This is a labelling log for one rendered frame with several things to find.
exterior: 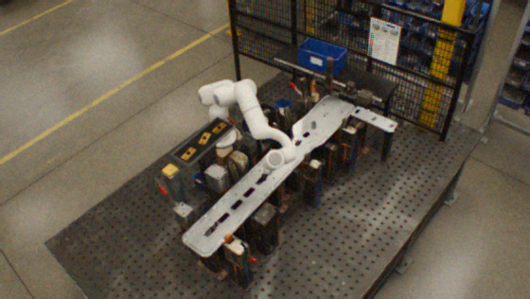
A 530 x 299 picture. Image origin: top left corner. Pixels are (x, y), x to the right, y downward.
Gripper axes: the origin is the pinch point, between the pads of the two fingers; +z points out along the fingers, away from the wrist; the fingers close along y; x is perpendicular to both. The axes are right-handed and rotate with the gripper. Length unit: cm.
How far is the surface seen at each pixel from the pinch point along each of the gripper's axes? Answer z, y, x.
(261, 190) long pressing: 2.1, -12.9, -0.5
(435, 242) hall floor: 74, -19, -145
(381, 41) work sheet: 22, 98, -59
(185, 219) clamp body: -7, -36, 35
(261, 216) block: -11.3, -26.3, -1.7
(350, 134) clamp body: 13, 30, -46
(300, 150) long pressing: 15.2, 14.7, -19.0
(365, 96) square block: 27, 61, -56
